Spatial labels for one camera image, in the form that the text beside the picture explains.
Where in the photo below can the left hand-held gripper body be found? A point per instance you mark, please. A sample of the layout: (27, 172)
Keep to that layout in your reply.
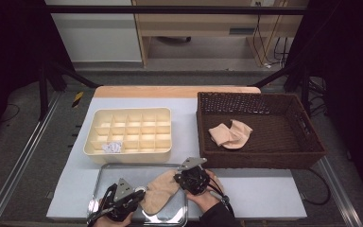
(119, 205)

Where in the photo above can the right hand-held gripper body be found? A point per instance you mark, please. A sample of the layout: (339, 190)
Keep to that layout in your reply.
(195, 181)

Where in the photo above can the beige sock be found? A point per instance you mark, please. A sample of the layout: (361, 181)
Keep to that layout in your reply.
(231, 135)
(159, 192)

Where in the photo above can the cream divided storage box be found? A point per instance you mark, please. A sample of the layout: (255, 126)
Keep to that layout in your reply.
(157, 157)

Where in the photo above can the clear box lid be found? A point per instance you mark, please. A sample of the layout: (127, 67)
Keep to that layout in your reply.
(113, 176)

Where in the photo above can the white sock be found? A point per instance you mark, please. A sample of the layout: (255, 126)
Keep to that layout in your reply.
(112, 147)

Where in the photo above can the brown wicker basket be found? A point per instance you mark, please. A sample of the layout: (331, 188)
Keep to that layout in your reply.
(280, 132)

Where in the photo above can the person's left hand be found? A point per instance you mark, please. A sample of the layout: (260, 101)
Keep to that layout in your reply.
(113, 223)

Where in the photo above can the person's right hand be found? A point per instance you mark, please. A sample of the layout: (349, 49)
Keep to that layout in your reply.
(206, 198)

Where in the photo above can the yellow black striped marker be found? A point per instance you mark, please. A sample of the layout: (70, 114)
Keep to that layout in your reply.
(77, 99)

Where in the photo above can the wooden desk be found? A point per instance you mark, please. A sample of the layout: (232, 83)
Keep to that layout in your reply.
(201, 23)

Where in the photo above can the white cabinet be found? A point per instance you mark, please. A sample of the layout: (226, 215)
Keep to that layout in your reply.
(97, 38)

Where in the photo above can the black horizontal bar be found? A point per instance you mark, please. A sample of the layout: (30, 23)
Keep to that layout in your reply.
(170, 9)

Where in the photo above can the black curtain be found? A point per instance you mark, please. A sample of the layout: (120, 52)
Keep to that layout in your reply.
(349, 78)
(9, 47)

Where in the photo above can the aluminium rail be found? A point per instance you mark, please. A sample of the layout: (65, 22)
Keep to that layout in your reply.
(337, 189)
(22, 157)

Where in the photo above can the black frame strut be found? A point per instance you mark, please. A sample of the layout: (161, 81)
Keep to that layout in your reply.
(63, 72)
(283, 72)

